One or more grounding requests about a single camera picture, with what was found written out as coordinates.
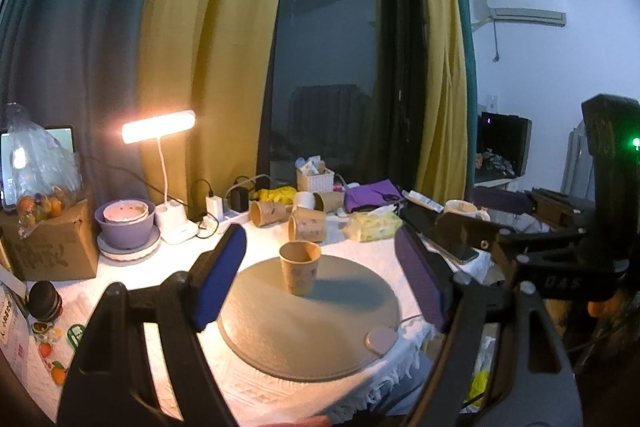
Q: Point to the white cup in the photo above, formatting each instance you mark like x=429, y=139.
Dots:
x=303, y=200

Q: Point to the brown paper cup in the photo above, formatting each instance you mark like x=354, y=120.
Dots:
x=300, y=269
x=330, y=201
x=309, y=226
x=270, y=213

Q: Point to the white power strip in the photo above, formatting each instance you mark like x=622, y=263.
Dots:
x=227, y=219

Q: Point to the smartphone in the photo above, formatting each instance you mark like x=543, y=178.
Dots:
x=462, y=253

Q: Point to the white tube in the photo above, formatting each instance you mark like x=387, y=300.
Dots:
x=422, y=201

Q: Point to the purple bowl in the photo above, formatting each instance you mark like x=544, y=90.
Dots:
x=125, y=234

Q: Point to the black monitor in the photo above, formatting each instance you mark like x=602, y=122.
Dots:
x=505, y=139

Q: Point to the purple cloth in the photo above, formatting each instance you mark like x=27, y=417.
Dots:
x=367, y=196

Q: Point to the cardboard box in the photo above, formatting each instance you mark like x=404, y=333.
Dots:
x=50, y=252

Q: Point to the dark glass sliding door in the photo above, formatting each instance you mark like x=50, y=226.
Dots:
x=340, y=57

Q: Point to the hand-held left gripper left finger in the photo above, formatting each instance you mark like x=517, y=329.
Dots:
x=222, y=274

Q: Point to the black round case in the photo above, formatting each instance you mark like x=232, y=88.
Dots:
x=45, y=302

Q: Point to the pink bowl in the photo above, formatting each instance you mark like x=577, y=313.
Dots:
x=125, y=212

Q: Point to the teal curtain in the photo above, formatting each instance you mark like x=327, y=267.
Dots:
x=467, y=32
x=75, y=32

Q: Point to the yellow curtain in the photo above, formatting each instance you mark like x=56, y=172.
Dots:
x=215, y=32
x=440, y=57

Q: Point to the oval pink mat controller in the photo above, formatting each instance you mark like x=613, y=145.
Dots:
x=381, y=341

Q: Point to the white paper box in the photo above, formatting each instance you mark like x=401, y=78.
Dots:
x=11, y=322

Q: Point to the black power adapter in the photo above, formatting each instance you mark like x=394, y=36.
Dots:
x=240, y=201

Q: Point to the white charger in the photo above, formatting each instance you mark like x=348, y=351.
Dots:
x=215, y=207

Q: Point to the white tablecloth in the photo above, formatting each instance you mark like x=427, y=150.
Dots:
x=175, y=357

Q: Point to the white woven basket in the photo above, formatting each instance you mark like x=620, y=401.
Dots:
x=316, y=181

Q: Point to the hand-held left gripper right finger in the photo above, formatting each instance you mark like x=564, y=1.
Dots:
x=420, y=279

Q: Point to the round grey mat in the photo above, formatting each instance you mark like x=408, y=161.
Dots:
x=310, y=332

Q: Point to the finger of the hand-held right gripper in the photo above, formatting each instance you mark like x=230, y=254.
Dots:
x=570, y=279
x=465, y=232

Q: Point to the white plate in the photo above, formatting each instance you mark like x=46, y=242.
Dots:
x=150, y=249

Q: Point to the white desk lamp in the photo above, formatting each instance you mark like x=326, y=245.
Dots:
x=159, y=127

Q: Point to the green tissue pack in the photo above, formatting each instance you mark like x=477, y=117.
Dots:
x=375, y=226

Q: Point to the white mug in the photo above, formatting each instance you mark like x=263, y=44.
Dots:
x=462, y=208

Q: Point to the white air conditioner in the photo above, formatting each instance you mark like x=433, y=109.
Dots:
x=525, y=13

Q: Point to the clear bag of oranges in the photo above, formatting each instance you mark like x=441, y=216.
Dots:
x=42, y=167

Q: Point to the yellow cloth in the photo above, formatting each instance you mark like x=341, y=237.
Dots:
x=275, y=195

